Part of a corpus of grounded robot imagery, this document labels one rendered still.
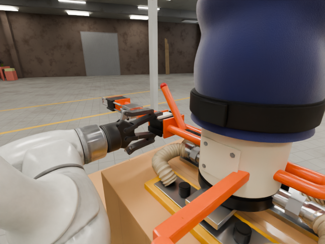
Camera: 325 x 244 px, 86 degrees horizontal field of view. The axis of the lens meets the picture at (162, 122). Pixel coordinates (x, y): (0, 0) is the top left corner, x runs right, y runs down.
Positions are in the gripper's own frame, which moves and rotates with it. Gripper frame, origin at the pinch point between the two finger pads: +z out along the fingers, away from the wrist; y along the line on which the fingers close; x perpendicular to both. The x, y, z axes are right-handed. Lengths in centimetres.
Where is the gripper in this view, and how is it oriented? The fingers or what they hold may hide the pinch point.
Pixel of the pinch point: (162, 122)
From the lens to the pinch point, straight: 57.3
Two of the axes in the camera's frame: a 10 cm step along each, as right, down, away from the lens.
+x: 6.4, 2.7, -7.2
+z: 7.7, -2.3, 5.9
